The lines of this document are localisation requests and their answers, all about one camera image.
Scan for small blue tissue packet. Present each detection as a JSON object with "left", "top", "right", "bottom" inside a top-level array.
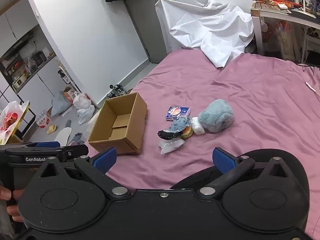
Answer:
[{"left": 166, "top": 106, "right": 191, "bottom": 121}]

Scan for grey door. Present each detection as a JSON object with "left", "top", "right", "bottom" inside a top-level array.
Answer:
[{"left": 122, "top": 0, "right": 183, "bottom": 64}]

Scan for person's left hand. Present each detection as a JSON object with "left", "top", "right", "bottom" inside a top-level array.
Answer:
[{"left": 0, "top": 185, "right": 25, "bottom": 223}]

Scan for red plastic bag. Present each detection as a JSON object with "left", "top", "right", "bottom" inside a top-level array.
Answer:
[{"left": 0, "top": 101, "right": 26, "bottom": 143}]

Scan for grey cloth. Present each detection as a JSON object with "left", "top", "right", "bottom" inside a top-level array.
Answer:
[{"left": 68, "top": 132, "right": 85, "bottom": 145}]

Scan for grey plastic bag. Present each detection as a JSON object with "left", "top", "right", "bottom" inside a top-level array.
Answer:
[{"left": 51, "top": 91, "right": 73, "bottom": 116}]

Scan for white insole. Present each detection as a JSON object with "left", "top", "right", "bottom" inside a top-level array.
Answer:
[{"left": 54, "top": 127, "right": 73, "bottom": 144}]

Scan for blue-grey knitted toy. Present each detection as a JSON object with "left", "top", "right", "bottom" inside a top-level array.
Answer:
[{"left": 171, "top": 117, "right": 192, "bottom": 133}]

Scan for yellow side table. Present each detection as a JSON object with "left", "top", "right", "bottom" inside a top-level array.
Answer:
[{"left": 10, "top": 101, "right": 31, "bottom": 142}]

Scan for white cabinet with shelf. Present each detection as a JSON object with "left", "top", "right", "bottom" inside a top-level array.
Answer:
[{"left": 0, "top": 0, "right": 82, "bottom": 144}]

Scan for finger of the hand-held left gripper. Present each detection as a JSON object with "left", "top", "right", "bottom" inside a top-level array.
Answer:
[
  {"left": 24, "top": 141, "right": 61, "bottom": 148},
  {"left": 61, "top": 144, "right": 89, "bottom": 161}
]

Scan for orange cardboard carton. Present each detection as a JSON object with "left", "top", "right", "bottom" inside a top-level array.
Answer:
[{"left": 63, "top": 87, "right": 75, "bottom": 103}]

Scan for white desk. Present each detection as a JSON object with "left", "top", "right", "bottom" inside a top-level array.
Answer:
[{"left": 250, "top": 1, "right": 320, "bottom": 63}]

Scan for white cable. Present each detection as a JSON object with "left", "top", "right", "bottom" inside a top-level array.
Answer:
[{"left": 305, "top": 81, "right": 320, "bottom": 93}]

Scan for white plastic bag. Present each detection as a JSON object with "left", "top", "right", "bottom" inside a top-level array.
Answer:
[{"left": 73, "top": 92, "right": 92, "bottom": 110}]

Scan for translucent plastic bag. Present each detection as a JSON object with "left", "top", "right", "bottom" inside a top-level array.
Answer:
[{"left": 77, "top": 105, "right": 96, "bottom": 125}]

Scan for red packets on desk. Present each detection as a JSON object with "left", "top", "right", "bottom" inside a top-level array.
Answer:
[{"left": 257, "top": 0, "right": 304, "bottom": 10}]

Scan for clear plastic bag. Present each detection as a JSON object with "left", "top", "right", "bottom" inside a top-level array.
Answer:
[{"left": 158, "top": 139, "right": 185, "bottom": 155}]

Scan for white soft roll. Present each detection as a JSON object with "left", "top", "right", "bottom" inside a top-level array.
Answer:
[{"left": 191, "top": 117, "right": 206, "bottom": 135}]

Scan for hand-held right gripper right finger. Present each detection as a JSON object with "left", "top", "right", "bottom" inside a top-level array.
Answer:
[{"left": 196, "top": 147, "right": 291, "bottom": 199}]

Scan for brown cardboard box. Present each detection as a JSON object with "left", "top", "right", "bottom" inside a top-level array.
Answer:
[{"left": 88, "top": 92, "right": 148, "bottom": 155}]

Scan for fluffy blue-grey plush toy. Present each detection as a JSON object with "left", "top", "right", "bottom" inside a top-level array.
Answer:
[{"left": 198, "top": 99, "right": 234, "bottom": 133}]

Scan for pink bed sheet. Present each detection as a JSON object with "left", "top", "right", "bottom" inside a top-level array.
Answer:
[{"left": 85, "top": 48, "right": 320, "bottom": 240}]

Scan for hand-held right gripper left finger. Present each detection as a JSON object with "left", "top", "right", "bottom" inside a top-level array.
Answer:
[{"left": 40, "top": 147, "right": 132, "bottom": 198}]

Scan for white crumpled cover sheet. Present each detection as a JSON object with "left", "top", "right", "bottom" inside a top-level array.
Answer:
[{"left": 155, "top": 0, "right": 254, "bottom": 68}]

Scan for black soft toy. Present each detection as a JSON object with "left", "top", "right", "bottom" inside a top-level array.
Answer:
[{"left": 157, "top": 129, "right": 179, "bottom": 141}]

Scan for red and white packet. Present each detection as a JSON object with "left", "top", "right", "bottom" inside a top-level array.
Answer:
[{"left": 36, "top": 113, "right": 52, "bottom": 129}]

